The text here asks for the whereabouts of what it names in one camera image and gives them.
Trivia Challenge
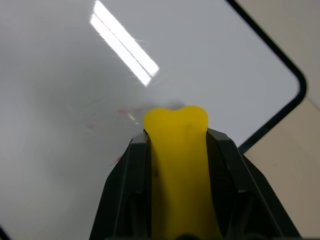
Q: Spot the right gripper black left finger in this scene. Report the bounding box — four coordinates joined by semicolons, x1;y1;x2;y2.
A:
88;129;154;240

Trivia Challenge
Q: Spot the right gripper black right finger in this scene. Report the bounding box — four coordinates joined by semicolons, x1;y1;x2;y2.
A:
205;127;303;240

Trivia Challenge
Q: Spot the yellow whiteboard eraser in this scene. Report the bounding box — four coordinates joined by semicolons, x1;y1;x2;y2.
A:
142;105;224;240

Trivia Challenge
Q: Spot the black-framed tabletop whiteboard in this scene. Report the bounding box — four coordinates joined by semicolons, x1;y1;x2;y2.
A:
0;0;308;240

